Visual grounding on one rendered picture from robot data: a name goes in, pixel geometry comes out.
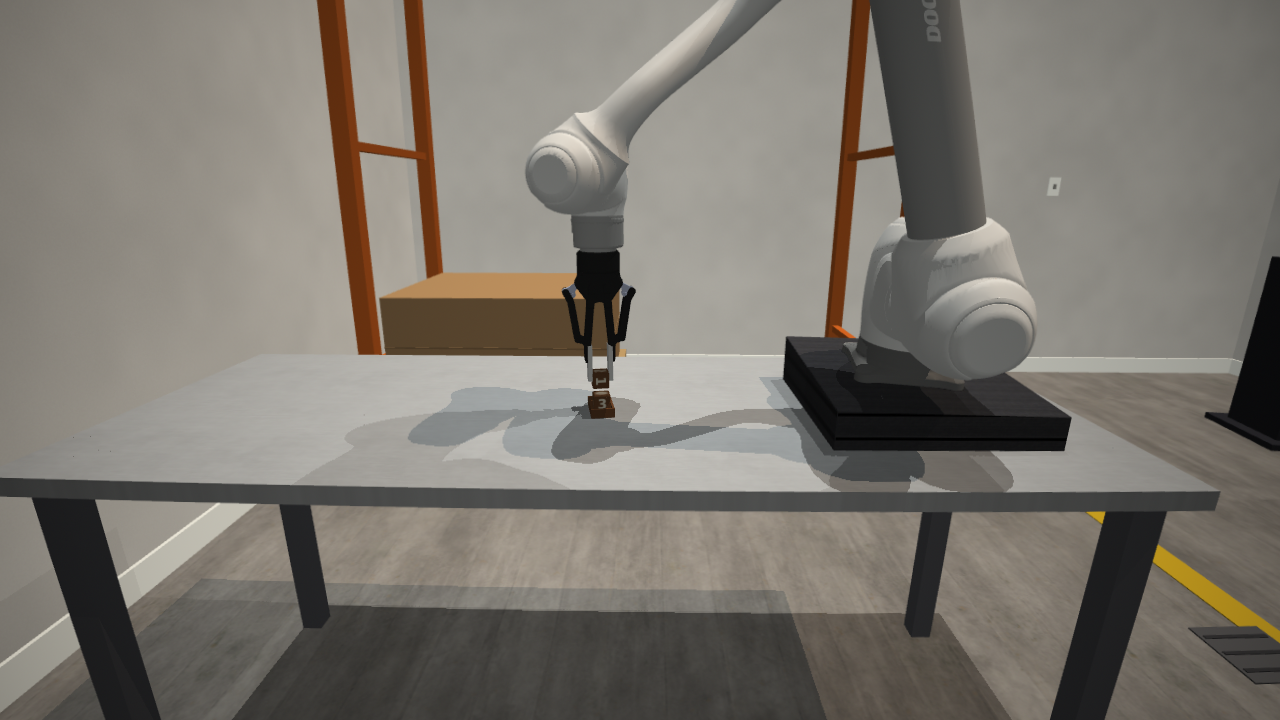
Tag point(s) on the brown wooden tray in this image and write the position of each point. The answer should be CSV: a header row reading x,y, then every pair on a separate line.
x,y
602,412

